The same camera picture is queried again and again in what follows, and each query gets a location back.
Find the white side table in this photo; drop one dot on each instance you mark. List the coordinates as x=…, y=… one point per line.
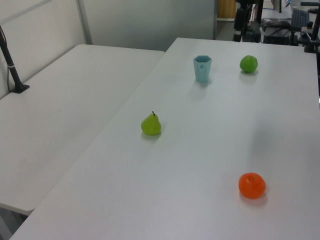
x=62, y=105

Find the green pear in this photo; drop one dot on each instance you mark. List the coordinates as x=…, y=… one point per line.
x=150, y=125

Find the black office chair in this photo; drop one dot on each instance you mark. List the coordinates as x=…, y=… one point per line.
x=275, y=27

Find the green apple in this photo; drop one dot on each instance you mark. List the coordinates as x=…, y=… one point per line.
x=248, y=64

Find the wooden cabinet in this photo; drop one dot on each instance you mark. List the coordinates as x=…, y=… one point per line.
x=225, y=8

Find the black clamp stand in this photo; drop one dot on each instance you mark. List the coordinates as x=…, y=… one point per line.
x=312, y=37

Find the light blue hexagonal mug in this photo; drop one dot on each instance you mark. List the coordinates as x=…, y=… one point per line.
x=202, y=71

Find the aluminium partition corner post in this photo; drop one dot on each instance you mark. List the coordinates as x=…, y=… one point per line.
x=85, y=22

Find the blue striped cloth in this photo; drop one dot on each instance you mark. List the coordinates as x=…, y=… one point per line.
x=299, y=19

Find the black camera pole with base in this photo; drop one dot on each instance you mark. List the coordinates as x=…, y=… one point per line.
x=11, y=67

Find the black stand with white band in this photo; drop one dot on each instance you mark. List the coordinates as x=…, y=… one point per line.
x=239, y=21

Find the orange tangerine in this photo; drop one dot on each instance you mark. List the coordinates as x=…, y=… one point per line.
x=251, y=186

